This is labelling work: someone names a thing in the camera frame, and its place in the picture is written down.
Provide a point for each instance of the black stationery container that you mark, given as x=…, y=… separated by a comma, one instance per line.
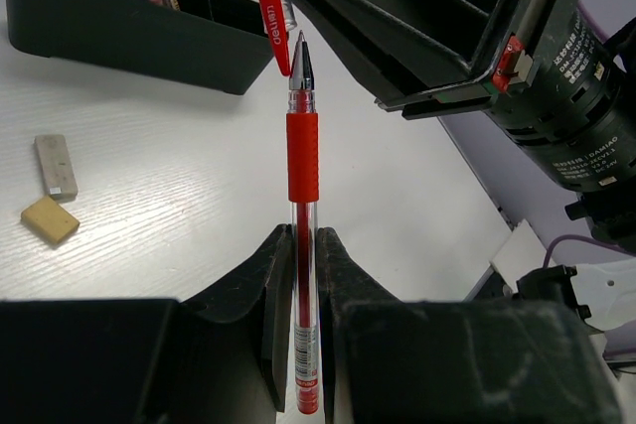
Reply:
x=216, y=44

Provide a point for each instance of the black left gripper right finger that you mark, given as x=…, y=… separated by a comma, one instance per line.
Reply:
x=341, y=281

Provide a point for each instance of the red pen cap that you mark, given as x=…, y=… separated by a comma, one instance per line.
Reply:
x=279, y=20

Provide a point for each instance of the yellow eraser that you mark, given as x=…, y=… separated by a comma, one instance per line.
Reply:
x=47, y=219

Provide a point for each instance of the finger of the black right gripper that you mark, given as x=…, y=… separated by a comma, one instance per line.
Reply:
x=432, y=54

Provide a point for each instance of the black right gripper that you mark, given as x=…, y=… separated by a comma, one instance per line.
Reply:
x=565, y=97

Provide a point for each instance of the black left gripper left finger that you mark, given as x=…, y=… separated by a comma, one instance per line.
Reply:
x=235, y=335

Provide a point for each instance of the grey white eraser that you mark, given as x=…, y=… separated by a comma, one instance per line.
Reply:
x=56, y=167

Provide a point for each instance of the red ballpoint pen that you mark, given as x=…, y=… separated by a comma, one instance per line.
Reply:
x=302, y=126

